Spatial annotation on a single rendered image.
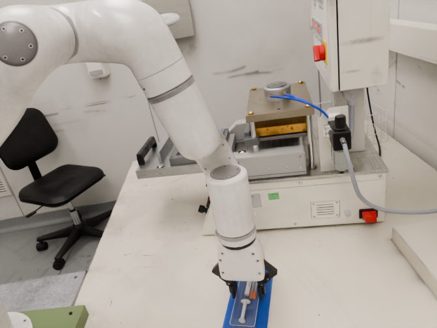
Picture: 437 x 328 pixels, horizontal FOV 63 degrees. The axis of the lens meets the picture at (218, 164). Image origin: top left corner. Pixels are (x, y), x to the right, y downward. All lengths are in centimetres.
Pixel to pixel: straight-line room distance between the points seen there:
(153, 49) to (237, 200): 31
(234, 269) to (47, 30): 57
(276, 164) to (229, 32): 160
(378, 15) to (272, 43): 165
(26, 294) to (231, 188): 73
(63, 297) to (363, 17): 103
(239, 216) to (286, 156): 32
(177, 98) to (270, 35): 194
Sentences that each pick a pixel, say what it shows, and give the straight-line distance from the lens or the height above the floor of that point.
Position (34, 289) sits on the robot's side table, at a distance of 121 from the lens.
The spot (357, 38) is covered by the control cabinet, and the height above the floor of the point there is 127.
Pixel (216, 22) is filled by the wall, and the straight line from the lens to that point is 247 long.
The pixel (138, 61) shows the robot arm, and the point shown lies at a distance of 61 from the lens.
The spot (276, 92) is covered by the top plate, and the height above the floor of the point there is 114.
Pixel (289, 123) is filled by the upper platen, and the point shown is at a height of 106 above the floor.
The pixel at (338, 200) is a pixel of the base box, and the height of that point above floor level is 84.
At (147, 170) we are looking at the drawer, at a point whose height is 97.
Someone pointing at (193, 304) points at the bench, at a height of 75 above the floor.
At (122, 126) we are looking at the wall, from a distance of 268.
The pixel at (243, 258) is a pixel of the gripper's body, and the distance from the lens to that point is 79.
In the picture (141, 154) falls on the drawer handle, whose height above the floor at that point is 101.
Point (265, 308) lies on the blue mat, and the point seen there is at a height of 75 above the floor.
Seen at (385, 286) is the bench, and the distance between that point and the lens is 95.
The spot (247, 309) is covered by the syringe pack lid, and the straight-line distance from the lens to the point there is 87.
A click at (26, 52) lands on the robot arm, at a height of 139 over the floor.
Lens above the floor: 142
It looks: 25 degrees down
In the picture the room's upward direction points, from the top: 11 degrees counter-clockwise
